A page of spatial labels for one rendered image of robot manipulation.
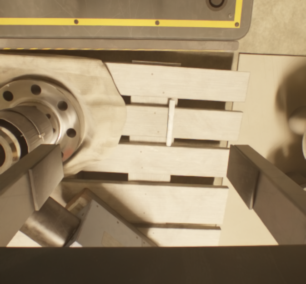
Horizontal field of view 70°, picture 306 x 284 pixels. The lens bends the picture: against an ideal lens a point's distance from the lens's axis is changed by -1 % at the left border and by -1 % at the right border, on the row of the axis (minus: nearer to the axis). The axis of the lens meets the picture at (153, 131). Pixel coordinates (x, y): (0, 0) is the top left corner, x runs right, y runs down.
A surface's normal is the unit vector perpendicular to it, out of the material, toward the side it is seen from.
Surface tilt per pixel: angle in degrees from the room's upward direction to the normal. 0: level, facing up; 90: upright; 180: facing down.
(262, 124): 0
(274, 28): 0
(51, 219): 54
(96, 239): 90
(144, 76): 0
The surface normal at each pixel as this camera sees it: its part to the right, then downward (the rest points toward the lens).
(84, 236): 0.72, -0.67
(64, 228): 0.59, -0.38
